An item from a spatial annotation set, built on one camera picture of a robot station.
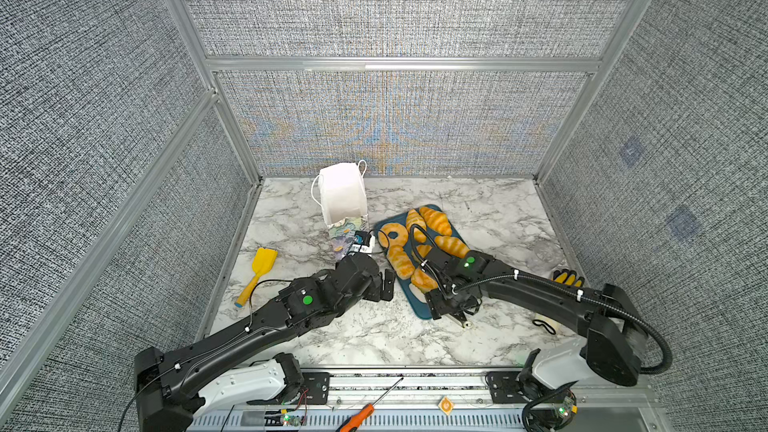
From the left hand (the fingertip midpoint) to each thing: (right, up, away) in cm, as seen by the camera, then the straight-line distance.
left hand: (382, 273), depth 72 cm
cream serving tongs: (+20, -11, -3) cm, 23 cm away
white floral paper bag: (-13, +21, +22) cm, 33 cm away
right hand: (+16, -11, +8) cm, 21 cm away
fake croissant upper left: (+11, +12, +29) cm, 33 cm away
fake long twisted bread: (+6, -1, +18) cm, 19 cm away
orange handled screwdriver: (-7, -33, -4) cm, 34 cm away
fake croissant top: (+19, +11, +29) cm, 36 cm away
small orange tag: (+15, -31, -2) cm, 34 cm away
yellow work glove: (+56, -5, +18) cm, 59 cm away
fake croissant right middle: (+22, +4, +24) cm, 33 cm away
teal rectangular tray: (+10, +5, +30) cm, 32 cm away
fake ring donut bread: (+6, +4, +28) cm, 29 cm away
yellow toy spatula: (-39, -2, +25) cm, 46 cm away
